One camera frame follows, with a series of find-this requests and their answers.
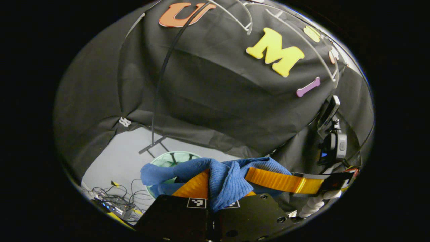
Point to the white plastic clip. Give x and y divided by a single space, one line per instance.
124 121

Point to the white clothes hanger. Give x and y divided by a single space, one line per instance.
334 75
248 28

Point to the black clothes rack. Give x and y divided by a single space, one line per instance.
153 145

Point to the green laundry hamper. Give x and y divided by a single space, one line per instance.
168 160

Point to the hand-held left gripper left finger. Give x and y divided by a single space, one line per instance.
174 218

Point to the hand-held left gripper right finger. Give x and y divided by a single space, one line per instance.
255 218

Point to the black electronic box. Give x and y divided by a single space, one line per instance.
116 206

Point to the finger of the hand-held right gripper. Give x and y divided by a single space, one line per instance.
285 181

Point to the black backdrop cloth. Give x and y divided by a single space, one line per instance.
218 101

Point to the blue jacket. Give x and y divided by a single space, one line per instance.
221 181

